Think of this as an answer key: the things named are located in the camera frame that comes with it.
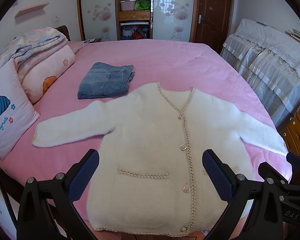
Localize white fluffy knit cardigan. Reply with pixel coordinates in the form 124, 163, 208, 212
32, 83, 288, 237

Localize wooden drawer cabinet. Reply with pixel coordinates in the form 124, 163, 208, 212
278, 106, 300, 156

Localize pink cartoon bag pillow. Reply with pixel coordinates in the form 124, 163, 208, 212
0, 60, 39, 160

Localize grey lace covered furniture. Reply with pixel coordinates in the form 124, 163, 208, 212
221, 18, 300, 127

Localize folded blue denim jeans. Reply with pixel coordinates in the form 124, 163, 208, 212
77, 62, 135, 99

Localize pink rolled quilt orange flower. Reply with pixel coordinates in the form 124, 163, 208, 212
18, 45, 75, 104

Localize folded floral pastel blanket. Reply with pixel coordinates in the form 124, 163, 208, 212
0, 26, 68, 80

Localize dark wooden headboard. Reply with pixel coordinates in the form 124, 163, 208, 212
56, 25, 71, 41

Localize brown wooden door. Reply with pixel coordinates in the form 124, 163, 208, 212
190, 0, 233, 53

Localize green bag in wardrobe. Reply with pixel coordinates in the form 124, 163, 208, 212
134, 0, 151, 11

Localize white floral sliding wardrobe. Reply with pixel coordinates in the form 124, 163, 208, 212
77, 0, 194, 42

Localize black cable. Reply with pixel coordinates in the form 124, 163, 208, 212
0, 154, 18, 233

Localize pink wall shelf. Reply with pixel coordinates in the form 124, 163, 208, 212
14, 2, 49, 18

